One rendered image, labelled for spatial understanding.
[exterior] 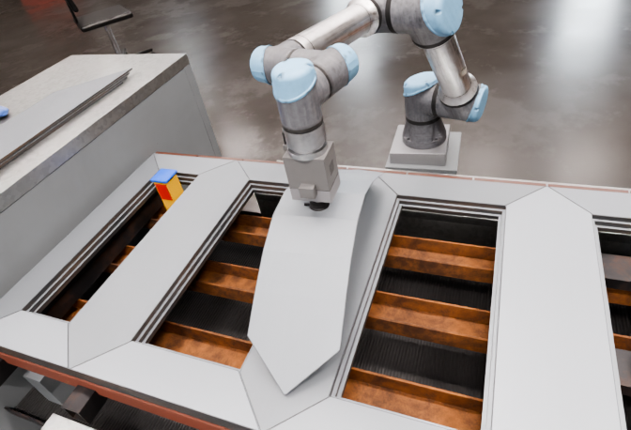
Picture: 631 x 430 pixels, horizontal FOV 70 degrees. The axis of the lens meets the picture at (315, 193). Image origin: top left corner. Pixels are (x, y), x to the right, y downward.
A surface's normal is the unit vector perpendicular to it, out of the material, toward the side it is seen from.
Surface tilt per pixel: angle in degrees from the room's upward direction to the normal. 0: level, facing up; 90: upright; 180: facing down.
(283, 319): 33
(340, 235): 19
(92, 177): 90
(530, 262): 0
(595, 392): 0
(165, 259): 0
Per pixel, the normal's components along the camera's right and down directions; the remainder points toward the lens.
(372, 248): -0.16, -0.77
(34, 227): 0.93, 0.10
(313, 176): -0.31, 0.63
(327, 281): -0.27, -0.36
